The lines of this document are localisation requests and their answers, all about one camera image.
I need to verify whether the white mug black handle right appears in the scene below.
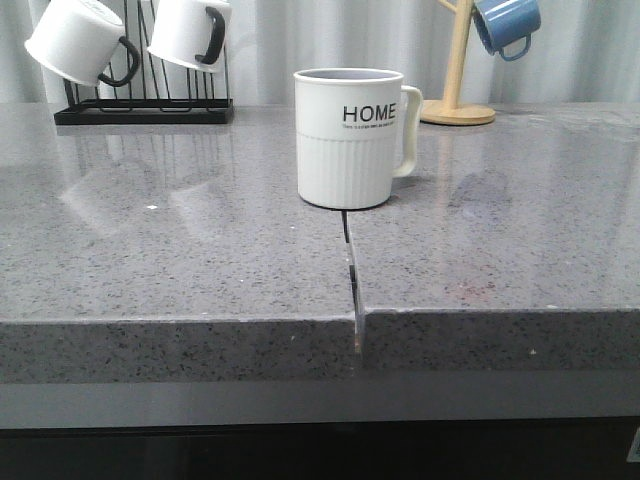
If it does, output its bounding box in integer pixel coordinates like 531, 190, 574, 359
147, 0, 232, 73

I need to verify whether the wooden mug tree stand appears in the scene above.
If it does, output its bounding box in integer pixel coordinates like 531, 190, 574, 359
421, 0, 496, 126

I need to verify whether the black wire mug rack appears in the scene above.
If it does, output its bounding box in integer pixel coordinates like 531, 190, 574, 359
54, 1, 234, 125

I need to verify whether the white HOME mug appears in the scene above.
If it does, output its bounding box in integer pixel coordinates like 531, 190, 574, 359
294, 68, 423, 210

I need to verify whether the blue hanging mug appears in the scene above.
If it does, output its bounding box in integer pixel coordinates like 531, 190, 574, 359
472, 0, 541, 62

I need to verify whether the white mug black handle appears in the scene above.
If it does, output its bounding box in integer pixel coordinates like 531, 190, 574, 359
24, 0, 140, 87
147, 0, 232, 73

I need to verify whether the white mug black handle left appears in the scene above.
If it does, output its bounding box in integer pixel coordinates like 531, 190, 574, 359
24, 0, 140, 87

